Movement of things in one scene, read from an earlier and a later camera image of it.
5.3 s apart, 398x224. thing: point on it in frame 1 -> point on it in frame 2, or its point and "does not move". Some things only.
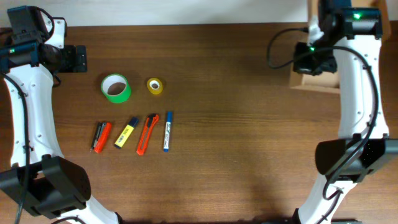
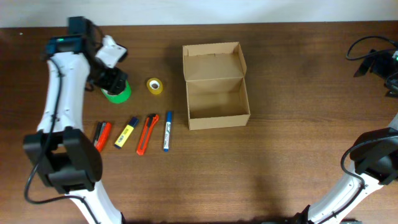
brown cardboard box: x=329 y=82 -> x=216 y=75
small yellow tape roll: x=155 y=91 does not move
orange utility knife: x=150 y=121 does not move
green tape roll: x=116 y=88 does not move
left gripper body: x=67 y=57 -> x=106 y=77
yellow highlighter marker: x=126 y=132 does not move
